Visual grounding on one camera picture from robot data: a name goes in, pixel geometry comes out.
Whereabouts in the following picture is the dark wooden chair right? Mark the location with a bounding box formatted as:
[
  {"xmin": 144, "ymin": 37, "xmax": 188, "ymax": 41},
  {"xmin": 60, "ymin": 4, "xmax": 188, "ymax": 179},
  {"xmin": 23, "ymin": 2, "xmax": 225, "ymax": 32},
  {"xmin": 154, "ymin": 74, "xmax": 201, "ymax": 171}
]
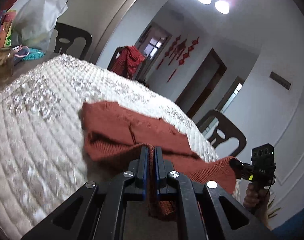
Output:
[{"xmin": 196, "ymin": 109, "xmax": 247, "ymax": 157}]

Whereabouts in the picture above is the red Chinese knot decoration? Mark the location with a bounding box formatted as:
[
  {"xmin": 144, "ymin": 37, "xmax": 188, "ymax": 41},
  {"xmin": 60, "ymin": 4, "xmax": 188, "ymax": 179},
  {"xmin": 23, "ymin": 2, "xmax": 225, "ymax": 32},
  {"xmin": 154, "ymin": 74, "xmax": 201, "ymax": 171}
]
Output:
[{"xmin": 156, "ymin": 36, "xmax": 200, "ymax": 82}]

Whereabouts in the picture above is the cream quilted bedspread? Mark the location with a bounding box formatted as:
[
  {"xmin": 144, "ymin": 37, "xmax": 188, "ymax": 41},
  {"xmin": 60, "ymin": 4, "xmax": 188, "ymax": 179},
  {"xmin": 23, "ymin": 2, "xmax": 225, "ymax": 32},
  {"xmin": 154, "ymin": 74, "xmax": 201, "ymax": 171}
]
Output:
[{"xmin": 0, "ymin": 55, "xmax": 219, "ymax": 239}]

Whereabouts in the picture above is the person right hand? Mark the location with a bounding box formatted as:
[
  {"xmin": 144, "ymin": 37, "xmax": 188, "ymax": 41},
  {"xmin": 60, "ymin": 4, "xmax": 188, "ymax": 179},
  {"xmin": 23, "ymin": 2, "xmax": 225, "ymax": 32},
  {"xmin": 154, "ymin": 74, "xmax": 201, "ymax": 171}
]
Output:
[{"xmin": 243, "ymin": 183, "xmax": 270, "ymax": 212}]

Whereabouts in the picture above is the green patterned package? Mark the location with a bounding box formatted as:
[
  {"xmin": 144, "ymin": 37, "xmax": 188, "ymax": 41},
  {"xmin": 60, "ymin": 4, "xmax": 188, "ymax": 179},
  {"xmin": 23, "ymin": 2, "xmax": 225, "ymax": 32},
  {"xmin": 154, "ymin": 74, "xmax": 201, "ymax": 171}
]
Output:
[{"xmin": 2, "ymin": 10, "xmax": 17, "ymax": 47}]

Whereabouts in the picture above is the dark wooden chair with garment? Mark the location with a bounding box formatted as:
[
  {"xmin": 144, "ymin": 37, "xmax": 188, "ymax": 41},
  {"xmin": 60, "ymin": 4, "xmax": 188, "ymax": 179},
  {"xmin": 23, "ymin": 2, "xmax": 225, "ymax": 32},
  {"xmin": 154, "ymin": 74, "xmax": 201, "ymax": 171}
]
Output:
[{"xmin": 107, "ymin": 46, "xmax": 148, "ymax": 79}]

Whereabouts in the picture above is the white plastic bag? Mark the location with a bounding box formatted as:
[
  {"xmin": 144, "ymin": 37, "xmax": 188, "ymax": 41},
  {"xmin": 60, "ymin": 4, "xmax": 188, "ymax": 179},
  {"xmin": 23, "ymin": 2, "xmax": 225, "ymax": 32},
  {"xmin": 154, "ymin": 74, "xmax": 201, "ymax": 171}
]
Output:
[{"xmin": 11, "ymin": 0, "xmax": 68, "ymax": 51}]

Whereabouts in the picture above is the teal woven basket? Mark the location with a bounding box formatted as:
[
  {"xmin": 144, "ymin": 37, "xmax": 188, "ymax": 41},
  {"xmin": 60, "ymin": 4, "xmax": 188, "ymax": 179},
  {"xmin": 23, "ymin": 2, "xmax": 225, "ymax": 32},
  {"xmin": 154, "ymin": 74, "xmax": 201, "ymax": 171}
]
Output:
[{"xmin": 22, "ymin": 48, "xmax": 45, "ymax": 61}]

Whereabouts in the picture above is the rust red knit sweater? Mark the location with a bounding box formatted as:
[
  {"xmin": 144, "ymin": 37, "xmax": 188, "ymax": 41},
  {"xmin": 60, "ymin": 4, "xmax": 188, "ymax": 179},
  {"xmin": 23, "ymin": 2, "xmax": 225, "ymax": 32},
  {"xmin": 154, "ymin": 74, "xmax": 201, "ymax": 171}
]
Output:
[{"xmin": 81, "ymin": 100, "xmax": 241, "ymax": 219}]

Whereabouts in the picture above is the pink blue pouch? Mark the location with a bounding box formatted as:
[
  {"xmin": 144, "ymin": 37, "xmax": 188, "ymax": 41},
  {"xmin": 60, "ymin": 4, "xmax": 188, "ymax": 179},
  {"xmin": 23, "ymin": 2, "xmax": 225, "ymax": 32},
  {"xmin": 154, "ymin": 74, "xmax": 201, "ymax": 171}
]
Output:
[{"xmin": 12, "ymin": 45, "xmax": 30, "ymax": 62}]

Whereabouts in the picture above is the dark wooden chair left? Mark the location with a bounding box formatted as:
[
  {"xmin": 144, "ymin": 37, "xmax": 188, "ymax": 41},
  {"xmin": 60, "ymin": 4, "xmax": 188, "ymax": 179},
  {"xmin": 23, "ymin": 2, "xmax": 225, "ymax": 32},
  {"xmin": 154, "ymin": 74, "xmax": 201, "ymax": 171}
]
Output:
[{"xmin": 54, "ymin": 22, "xmax": 93, "ymax": 60}]

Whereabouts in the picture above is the red black checked garment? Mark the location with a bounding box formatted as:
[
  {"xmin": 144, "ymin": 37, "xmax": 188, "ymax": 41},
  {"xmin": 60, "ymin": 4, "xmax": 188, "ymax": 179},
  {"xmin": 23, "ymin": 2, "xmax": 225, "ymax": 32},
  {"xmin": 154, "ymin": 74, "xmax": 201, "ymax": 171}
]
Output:
[{"xmin": 111, "ymin": 45, "xmax": 146, "ymax": 79}]

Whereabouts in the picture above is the glass jar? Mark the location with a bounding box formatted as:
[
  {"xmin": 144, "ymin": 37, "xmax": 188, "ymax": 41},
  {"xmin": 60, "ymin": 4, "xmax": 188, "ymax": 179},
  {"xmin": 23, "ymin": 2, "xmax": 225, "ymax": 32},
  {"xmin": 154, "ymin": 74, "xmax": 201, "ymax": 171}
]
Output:
[{"xmin": 0, "ymin": 47, "xmax": 14, "ymax": 85}]

